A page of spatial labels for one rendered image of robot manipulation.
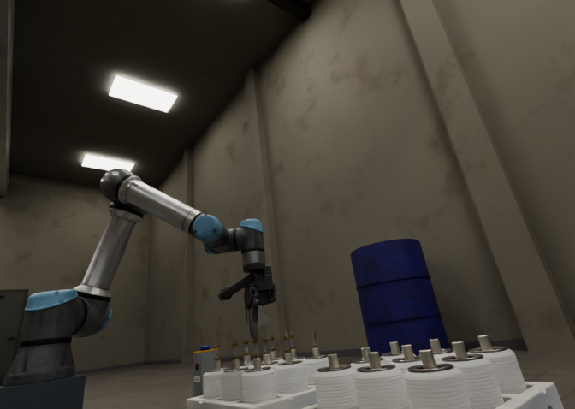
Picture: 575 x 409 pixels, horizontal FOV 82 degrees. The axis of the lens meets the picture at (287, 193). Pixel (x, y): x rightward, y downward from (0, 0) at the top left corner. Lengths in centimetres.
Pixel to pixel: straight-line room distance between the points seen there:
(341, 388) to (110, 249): 84
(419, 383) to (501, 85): 325
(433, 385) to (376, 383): 11
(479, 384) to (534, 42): 328
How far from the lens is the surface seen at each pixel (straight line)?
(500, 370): 86
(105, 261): 125
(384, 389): 72
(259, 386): 102
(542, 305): 314
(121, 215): 126
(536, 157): 337
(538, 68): 362
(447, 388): 65
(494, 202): 325
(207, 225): 96
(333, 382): 80
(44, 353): 112
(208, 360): 140
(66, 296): 115
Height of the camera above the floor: 34
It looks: 23 degrees up
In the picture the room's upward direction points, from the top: 7 degrees counter-clockwise
